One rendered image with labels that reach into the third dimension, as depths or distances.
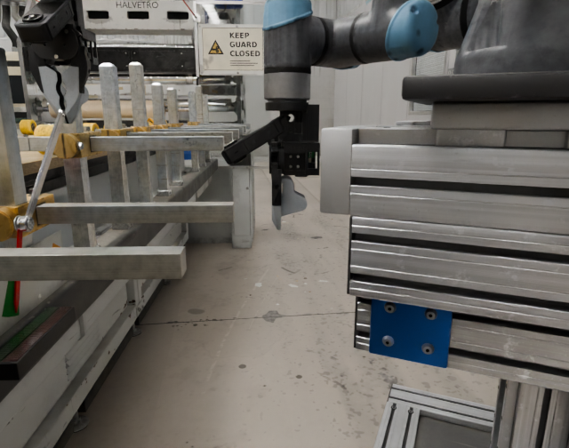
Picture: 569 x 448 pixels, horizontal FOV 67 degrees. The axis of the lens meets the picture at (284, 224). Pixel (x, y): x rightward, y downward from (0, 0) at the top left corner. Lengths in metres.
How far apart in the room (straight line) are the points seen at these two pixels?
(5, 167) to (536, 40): 0.70
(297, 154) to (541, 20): 0.40
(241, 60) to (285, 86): 2.54
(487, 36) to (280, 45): 0.33
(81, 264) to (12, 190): 0.28
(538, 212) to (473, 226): 0.05
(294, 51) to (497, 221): 0.40
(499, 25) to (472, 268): 0.22
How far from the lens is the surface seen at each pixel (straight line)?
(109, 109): 1.24
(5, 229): 0.77
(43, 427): 1.49
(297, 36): 0.70
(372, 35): 0.69
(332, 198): 0.46
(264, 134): 0.71
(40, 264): 0.55
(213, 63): 3.24
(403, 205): 0.45
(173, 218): 0.75
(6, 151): 0.78
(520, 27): 0.44
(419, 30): 0.67
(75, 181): 1.01
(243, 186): 3.28
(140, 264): 0.51
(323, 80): 9.74
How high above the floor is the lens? 1.01
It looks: 14 degrees down
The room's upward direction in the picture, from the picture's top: straight up
